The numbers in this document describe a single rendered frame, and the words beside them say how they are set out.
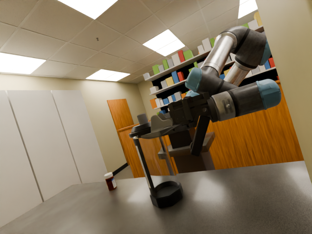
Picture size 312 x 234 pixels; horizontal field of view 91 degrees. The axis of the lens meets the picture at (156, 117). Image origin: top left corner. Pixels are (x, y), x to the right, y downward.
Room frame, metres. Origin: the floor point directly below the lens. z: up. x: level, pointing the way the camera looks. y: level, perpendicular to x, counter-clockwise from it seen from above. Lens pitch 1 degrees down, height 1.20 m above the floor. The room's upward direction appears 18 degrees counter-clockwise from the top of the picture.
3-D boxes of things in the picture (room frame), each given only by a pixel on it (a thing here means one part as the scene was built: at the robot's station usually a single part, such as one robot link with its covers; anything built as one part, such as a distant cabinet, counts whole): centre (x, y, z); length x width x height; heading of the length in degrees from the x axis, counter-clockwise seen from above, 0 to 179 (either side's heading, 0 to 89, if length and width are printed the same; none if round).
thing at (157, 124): (0.41, 0.01, 1.17); 0.09 x 0.03 x 0.06; 102
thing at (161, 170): (0.47, 0.04, 1.06); 0.11 x 0.11 x 0.21
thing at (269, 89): (0.41, -0.26, 1.16); 0.11 x 0.09 x 0.08; 78
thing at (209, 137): (1.09, -0.16, 0.92); 0.32 x 0.32 x 0.04; 60
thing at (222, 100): (0.42, -0.18, 1.16); 0.08 x 0.05 x 0.08; 168
